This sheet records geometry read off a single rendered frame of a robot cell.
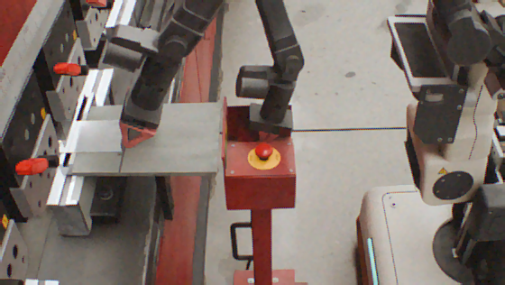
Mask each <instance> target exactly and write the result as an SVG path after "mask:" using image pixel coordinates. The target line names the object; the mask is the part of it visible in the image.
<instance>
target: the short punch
mask: <svg viewBox="0 0 505 285"><path fill-rule="evenodd" d="M77 107H78V102H77V105H76V108H75V111H74V114H73V116H72V120H71V121H60V122H59V124H58V127H54V128H55V131H56V134H57V137H58V139H59V141H62V143H63V145H64V148H66V143H67V141H68V138H69V134H70V131H71V126H72V124H73V121H74V118H75V115H76V113H77Z"/></svg>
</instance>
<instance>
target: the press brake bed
mask: <svg viewBox="0 0 505 285"><path fill-rule="evenodd" d="M224 14H225V3H223V4H222V6H221V7H220V9H219V11H218V12H217V14H216V17H215V19H214V21H213V23H212V25H211V33H210V40H205V36H204V38H203V39H202V40H201V42H200V43H199V44H198V46H197V47H196V48H195V49H194V50H193V51H192V52H191V53H190V54H189V55H188V56H187V57H184V58H183V62H182V64H181V68H180V73H179V83H178V90H177V95H176V102H175V103H215V102H216V91H217V89H218V80H219V70H220V58H221V47H222V36H223V25H224ZM210 181H211V176H170V185H171V189H172V194H173V199H174V204H175V210H174V217H173V220H172V221H170V220H164V216H163V213H162V208H161V205H160V209H159V215H158V226H157V233H156V237H155V244H154V245H155V248H154V255H153V259H152V270H151V280H150V283H151V285H203V282H204V272H205V262H206V251H207V249H206V239H207V219H208V207H209V195H210Z"/></svg>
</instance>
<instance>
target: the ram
mask: <svg viewBox="0 0 505 285"><path fill-rule="evenodd" d="M38 1H39V0H0V71H1V70H2V67H3V65H4V64H5V62H6V60H7V58H8V55H9V53H10V52H11V50H12V48H13V47H14V44H15V42H16V40H17V39H18V37H19V35H20V34H21V31H22V29H23V27H24V26H25V24H26V23H27V21H28V19H29V16H30V14H31V13H32V11H33V9H34V7H35V6H36V5H37V3H38ZM64 1H65V0H53V1H52V2H51V4H50V7H49V10H48V12H47V13H46V15H45V17H44V18H43V20H42V22H41V25H40V27H39V28H38V31H37V32H36V34H35V35H34V37H33V39H32V42H31V44H30V46H29V49H28V51H27V52H26V54H25V55H24V57H23V60H22V63H21V65H20V67H19V69H18V70H17V72H16V73H15V77H14V80H13V82H12V83H11V84H10V87H9V89H8V91H7V92H6V94H5V99H4V101H3V102H2V104H1V107H0V138H1V136H2V134H3V131H4V129H5V127H6V123H7V121H8V119H9V117H10V116H11V113H12V111H13V109H14V106H15V102H16V100H17V98H18V97H19V96H20V94H21V90H22V87H23V85H24V83H25V81H26V78H27V77H28V75H29V73H30V71H31V68H32V66H33V63H34V61H35V59H36V57H37V56H38V54H39V51H40V49H41V46H42V44H43V42H44V40H45V38H46V37H47V35H48V32H49V30H50V28H51V26H52V24H53V21H54V20H55V18H56V15H57V13H58V11H59V10H60V8H61V6H62V4H63V3H64Z"/></svg>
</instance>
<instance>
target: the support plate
mask: <svg viewBox="0 0 505 285"><path fill-rule="evenodd" d="M122 111H123V105H115V106H91V109H90V111H89V114H88V118H87V121H119V120H120V116H121V114H122ZM220 119H221V102H215V103H172V104H164V105H163V108H162V112H161V121H160V124H159V126H158V128H157V129H156V133H155V136H154V137H152V138H150V139H148V140H145V141H142V142H140V143H137V144H135V145H134V146H133V147H131V148H129V147H125V152H124V158H123V163H122V167H121V168H122V170H121V172H118V171H119V168H120V165H121V157H122V155H118V153H122V152H77V158H76V159H75V163H74V166H73V169H72V173H73V176H91V177H98V176H153V177H159V176H216V172H217V158H218V145H219V133H220ZM140 134H141V132H140V131H137V130H134V129H132V128H130V132H129V136H128V140H129V142H130V141H132V140H133V139H134V138H136V137H137V136H139V135H140Z"/></svg>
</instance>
